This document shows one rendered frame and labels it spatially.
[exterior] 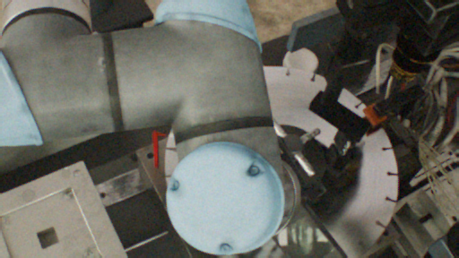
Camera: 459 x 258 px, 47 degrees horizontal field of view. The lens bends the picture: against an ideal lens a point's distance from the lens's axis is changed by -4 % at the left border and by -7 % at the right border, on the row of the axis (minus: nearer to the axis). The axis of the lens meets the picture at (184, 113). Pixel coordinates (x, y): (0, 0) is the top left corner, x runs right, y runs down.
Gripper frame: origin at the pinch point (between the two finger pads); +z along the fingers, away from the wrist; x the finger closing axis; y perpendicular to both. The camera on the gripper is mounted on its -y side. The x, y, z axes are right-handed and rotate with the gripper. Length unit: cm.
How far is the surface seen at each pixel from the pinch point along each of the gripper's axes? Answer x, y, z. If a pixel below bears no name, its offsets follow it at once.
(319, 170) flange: -4.2, 2.6, 6.0
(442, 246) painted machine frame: -12.4, -12.9, -2.6
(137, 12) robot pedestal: 12, 52, 34
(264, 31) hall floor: -7, 67, 136
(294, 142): -3.5, 7.2, 1.6
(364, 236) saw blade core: -4.9, -8.1, 4.9
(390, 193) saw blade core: -10.9, -5.1, 9.0
